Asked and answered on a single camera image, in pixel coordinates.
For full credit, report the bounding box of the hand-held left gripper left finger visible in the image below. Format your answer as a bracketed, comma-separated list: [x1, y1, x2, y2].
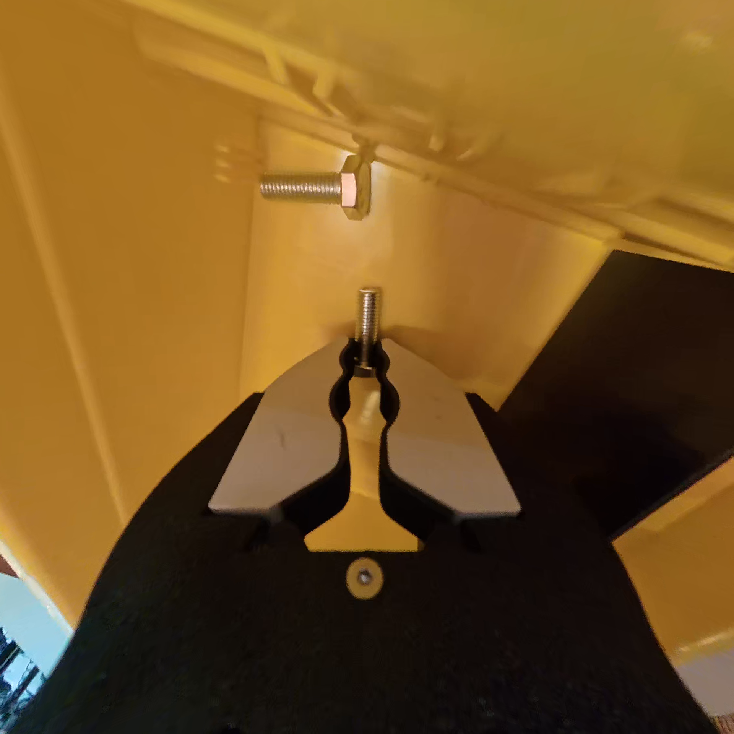
[208, 337, 351, 523]

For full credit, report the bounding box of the small steel bolt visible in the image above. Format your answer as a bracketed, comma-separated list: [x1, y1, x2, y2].
[352, 288, 382, 377]

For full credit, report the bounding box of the black bin divider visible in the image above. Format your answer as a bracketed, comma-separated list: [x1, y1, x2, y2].
[496, 249, 734, 540]

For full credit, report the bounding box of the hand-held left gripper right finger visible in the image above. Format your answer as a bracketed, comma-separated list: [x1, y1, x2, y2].
[378, 337, 523, 520]

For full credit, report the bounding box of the steel hex bolt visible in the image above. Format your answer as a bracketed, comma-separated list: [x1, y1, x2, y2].
[259, 155, 372, 221]

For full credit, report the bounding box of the yellow plastic bin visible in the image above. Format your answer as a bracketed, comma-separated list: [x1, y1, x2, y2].
[0, 0, 734, 669]

